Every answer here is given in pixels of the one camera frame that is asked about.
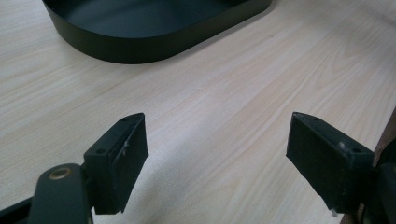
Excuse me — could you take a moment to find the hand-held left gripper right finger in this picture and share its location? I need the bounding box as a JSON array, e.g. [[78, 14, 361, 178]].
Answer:
[[285, 111, 376, 216]]

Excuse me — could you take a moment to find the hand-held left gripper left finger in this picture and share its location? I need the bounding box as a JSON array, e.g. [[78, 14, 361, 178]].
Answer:
[[83, 112, 149, 216]]

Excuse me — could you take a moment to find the black key rack with tray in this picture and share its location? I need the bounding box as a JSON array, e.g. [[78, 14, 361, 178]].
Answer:
[[41, 0, 275, 65]]

